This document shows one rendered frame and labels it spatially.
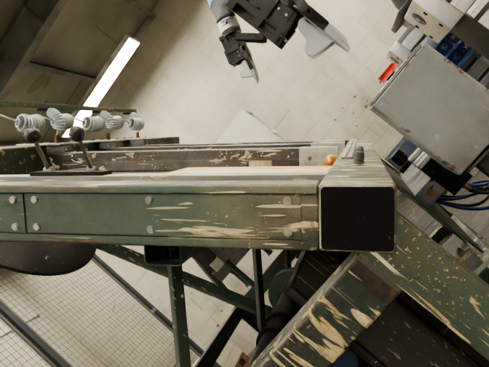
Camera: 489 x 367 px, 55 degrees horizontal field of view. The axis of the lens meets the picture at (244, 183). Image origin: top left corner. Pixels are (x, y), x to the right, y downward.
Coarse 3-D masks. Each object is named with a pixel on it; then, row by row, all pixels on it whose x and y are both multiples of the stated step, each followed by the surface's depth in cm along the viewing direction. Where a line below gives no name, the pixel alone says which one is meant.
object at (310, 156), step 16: (48, 112) 177; (32, 144) 175; (48, 144) 173; (64, 144) 174; (48, 160) 176; (64, 160) 175; (80, 160) 173; (96, 160) 172; (112, 160) 170; (128, 160) 169; (144, 160) 167; (160, 160) 166; (176, 160) 164; (192, 160) 163; (208, 160) 161; (224, 160) 160; (240, 160) 159; (288, 160) 155; (304, 160) 153; (320, 160) 152
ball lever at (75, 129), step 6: (78, 126) 108; (72, 132) 107; (78, 132) 107; (84, 132) 108; (72, 138) 107; (78, 138) 107; (84, 150) 111; (84, 156) 112; (90, 162) 113; (90, 168) 114; (96, 168) 114
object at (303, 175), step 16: (0, 176) 118; (16, 176) 117; (32, 176) 116; (48, 176) 115; (64, 176) 114; (80, 176) 113; (96, 176) 112; (112, 176) 111; (128, 176) 110; (144, 176) 109; (160, 176) 108; (176, 176) 107; (192, 176) 106; (208, 176) 105; (224, 176) 104; (240, 176) 103; (256, 176) 102; (272, 176) 102; (288, 176) 101; (304, 176) 100; (320, 176) 99
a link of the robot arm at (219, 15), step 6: (210, 0) 171; (216, 0) 170; (222, 0) 169; (210, 6) 172; (216, 6) 170; (222, 6) 169; (216, 12) 171; (222, 12) 170; (228, 12) 170; (216, 18) 172; (222, 18) 170
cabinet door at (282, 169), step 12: (192, 168) 150; (204, 168) 148; (216, 168) 147; (228, 168) 146; (240, 168) 145; (252, 168) 144; (264, 168) 143; (276, 168) 142; (288, 168) 141; (300, 168) 140; (312, 168) 139; (324, 168) 135
